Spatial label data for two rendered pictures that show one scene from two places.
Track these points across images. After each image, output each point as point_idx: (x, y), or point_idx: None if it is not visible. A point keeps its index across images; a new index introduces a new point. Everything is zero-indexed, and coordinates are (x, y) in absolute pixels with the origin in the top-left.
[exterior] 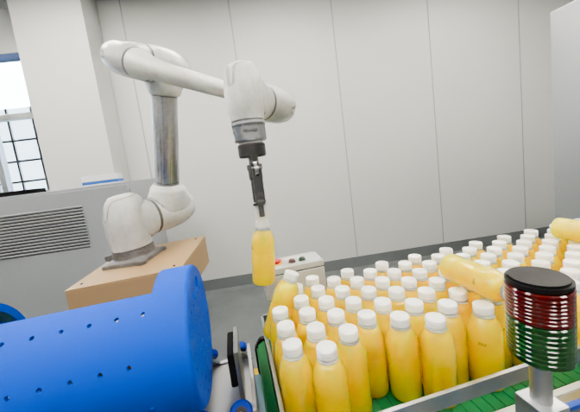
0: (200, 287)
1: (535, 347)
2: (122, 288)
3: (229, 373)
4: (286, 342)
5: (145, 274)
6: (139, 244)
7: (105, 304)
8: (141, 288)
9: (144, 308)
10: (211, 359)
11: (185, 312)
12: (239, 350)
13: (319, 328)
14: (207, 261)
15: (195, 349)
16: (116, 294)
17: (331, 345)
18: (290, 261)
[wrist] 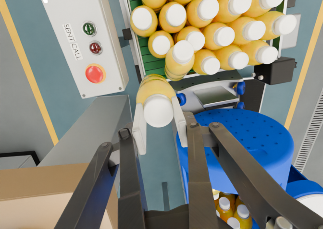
0: (209, 151)
1: None
2: (114, 219)
3: (190, 101)
4: (266, 59)
5: (105, 215)
6: None
7: None
8: (112, 204)
9: (287, 176)
10: (197, 115)
11: (293, 147)
12: (213, 97)
13: (262, 26)
14: (1, 172)
15: (267, 127)
16: (116, 217)
17: (288, 18)
18: (99, 50)
